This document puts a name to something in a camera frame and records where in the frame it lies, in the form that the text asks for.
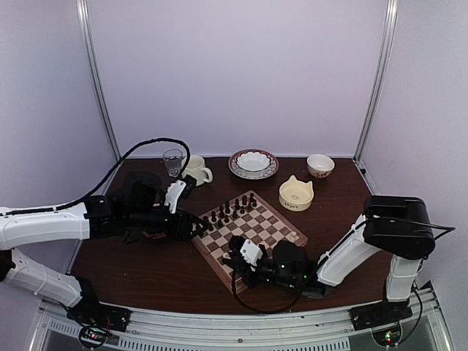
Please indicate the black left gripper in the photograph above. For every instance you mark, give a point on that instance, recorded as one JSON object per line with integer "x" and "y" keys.
{"x": 181, "y": 229}

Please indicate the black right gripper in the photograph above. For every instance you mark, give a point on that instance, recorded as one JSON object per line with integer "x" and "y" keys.
{"x": 242, "y": 265}

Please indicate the white chess pawn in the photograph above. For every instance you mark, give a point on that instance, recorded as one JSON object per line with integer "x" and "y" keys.
{"x": 293, "y": 235}

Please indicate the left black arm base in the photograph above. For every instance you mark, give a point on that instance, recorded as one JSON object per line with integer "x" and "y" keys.
{"x": 109, "y": 318}

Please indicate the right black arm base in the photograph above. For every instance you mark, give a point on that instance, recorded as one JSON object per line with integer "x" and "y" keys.
{"x": 379, "y": 313}

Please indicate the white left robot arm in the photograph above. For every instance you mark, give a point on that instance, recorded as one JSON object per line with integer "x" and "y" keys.
{"x": 141, "y": 204}

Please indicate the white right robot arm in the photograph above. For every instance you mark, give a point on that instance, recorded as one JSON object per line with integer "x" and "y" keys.
{"x": 396, "y": 225}

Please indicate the wooden chess board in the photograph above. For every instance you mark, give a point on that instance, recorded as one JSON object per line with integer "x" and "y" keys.
{"x": 249, "y": 217}

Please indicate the pink cat-ear bowl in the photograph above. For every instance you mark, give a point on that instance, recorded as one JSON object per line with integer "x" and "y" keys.
{"x": 154, "y": 236}

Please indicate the cream ribbed mug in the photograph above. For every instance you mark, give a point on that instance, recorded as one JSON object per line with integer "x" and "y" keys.
{"x": 195, "y": 167}

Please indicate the clear drinking glass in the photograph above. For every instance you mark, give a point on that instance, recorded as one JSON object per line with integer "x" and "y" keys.
{"x": 172, "y": 159}

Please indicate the patterned brown rim plate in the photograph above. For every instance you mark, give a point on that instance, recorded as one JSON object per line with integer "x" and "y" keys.
{"x": 260, "y": 175}

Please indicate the white scalloped bowl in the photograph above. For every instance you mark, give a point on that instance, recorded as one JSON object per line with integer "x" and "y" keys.
{"x": 253, "y": 161}

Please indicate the yellow cat-ear bowl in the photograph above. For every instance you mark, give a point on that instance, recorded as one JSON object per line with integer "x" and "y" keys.
{"x": 296, "y": 195}

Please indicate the white floral small bowl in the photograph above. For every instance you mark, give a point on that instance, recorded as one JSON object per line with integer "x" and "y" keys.
{"x": 319, "y": 165}

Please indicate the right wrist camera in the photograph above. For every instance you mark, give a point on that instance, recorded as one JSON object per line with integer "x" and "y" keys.
{"x": 251, "y": 253}

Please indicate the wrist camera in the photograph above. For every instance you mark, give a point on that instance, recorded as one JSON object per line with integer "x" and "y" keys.
{"x": 251, "y": 253}
{"x": 179, "y": 189}

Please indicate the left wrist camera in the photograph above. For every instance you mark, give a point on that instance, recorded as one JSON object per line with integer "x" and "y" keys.
{"x": 179, "y": 189}

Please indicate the front aluminium rail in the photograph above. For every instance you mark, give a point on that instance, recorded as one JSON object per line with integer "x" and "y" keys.
{"x": 325, "y": 329}

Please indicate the right aluminium frame post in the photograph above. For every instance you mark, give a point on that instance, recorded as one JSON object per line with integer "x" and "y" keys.
{"x": 389, "y": 30}

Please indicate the aluminium frame post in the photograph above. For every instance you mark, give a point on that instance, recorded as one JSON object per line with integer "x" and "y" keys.
{"x": 389, "y": 30}
{"x": 85, "y": 27}

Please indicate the left aluminium frame post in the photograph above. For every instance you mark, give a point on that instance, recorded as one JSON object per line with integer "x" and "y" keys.
{"x": 85, "y": 27}

